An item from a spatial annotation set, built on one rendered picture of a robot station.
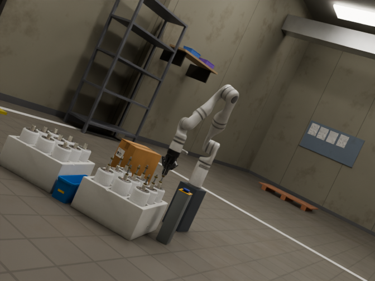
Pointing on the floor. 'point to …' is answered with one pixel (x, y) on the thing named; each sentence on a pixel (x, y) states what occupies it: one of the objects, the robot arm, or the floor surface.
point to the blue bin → (67, 187)
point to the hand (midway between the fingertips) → (164, 172)
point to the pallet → (288, 197)
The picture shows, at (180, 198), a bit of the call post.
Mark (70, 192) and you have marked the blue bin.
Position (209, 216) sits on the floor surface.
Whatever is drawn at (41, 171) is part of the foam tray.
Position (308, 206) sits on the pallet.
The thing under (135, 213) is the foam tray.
